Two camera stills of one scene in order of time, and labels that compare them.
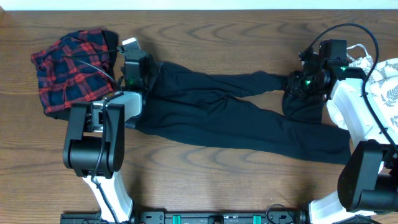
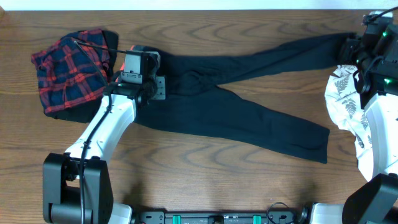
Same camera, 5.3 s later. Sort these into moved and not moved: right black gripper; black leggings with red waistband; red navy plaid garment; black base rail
Moved: black leggings with red waistband; right black gripper
Not moved: black base rail; red navy plaid garment
